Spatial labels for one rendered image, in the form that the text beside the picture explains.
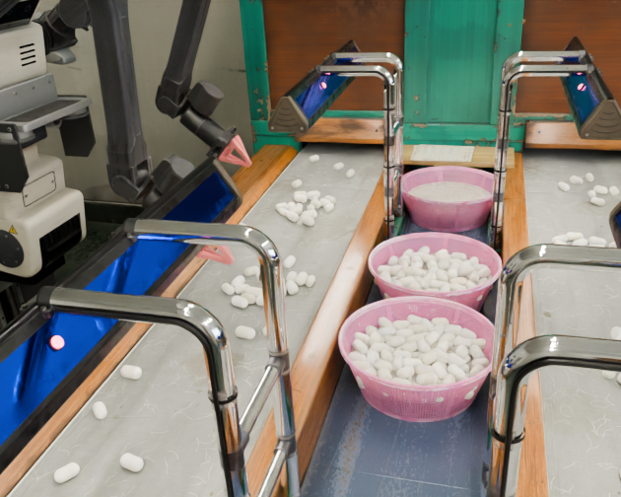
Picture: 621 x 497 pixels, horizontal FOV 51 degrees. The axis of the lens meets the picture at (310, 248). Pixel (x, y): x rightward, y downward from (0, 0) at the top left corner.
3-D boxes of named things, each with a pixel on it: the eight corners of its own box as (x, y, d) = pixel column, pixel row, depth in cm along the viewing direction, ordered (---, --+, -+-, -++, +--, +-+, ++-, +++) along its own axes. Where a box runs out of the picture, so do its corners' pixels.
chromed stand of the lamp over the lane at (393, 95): (315, 254, 159) (305, 67, 139) (333, 221, 176) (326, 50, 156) (393, 260, 154) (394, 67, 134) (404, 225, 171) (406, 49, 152)
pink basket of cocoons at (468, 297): (383, 342, 124) (382, 300, 120) (358, 276, 148) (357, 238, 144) (518, 327, 127) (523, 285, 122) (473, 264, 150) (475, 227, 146)
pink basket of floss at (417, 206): (439, 247, 159) (440, 211, 155) (379, 211, 181) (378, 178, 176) (521, 221, 170) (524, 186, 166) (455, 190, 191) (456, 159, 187)
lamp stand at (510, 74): (486, 266, 149) (501, 66, 129) (488, 230, 166) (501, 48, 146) (575, 273, 144) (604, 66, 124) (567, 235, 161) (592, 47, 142)
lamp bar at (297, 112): (267, 132, 126) (263, 95, 122) (337, 66, 179) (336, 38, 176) (307, 133, 124) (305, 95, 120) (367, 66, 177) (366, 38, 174)
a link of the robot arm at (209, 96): (172, 96, 169) (155, 104, 162) (193, 61, 163) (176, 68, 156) (207, 126, 170) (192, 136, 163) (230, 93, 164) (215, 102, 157)
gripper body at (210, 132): (239, 129, 169) (216, 110, 168) (224, 141, 160) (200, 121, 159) (226, 148, 172) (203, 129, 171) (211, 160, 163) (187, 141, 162)
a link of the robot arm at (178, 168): (132, 170, 131) (108, 184, 124) (159, 128, 125) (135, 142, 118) (178, 208, 132) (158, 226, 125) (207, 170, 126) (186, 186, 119)
